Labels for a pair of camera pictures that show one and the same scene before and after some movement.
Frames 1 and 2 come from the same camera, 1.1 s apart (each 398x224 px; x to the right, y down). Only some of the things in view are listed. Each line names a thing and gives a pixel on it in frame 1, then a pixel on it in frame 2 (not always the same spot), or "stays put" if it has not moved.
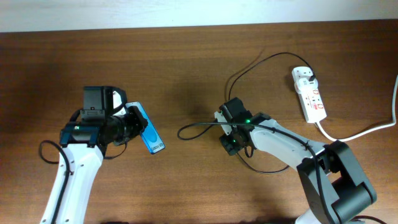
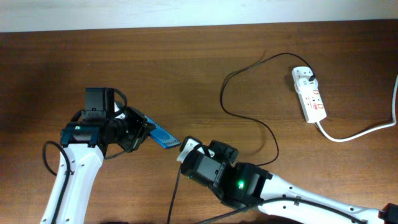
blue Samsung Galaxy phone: [150, 135] -> [161, 137]
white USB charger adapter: [303, 84] stays put
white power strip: [311, 101] stays put
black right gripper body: [229, 144] -> [189, 162]
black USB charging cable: [313, 77] -> [252, 121]
